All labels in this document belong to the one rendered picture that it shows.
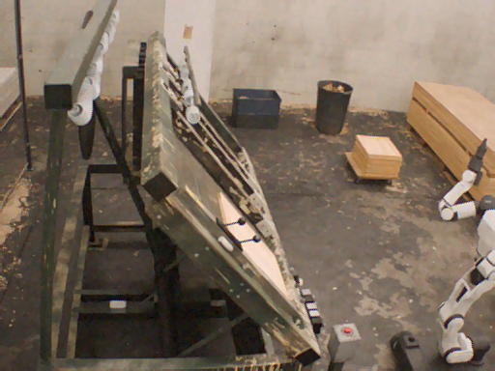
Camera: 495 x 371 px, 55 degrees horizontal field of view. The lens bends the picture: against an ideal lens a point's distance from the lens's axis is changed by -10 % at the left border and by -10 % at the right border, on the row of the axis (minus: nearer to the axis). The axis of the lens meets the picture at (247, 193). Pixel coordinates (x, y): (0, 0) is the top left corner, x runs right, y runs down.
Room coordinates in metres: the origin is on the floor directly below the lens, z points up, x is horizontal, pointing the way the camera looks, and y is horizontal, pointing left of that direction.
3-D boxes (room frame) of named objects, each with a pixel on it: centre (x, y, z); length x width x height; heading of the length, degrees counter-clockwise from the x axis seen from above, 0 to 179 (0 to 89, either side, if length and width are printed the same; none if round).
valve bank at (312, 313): (2.24, -0.41, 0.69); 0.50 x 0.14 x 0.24; 13
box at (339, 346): (1.83, -0.57, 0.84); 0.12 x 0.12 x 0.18; 13
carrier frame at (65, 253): (2.66, 0.48, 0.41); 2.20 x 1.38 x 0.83; 13
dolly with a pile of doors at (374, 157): (5.43, -1.41, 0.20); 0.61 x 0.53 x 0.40; 9
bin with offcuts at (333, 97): (6.68, -1.02, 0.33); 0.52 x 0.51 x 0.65; 9
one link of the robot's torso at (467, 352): (2.37, -1.57, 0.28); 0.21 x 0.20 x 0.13; 99
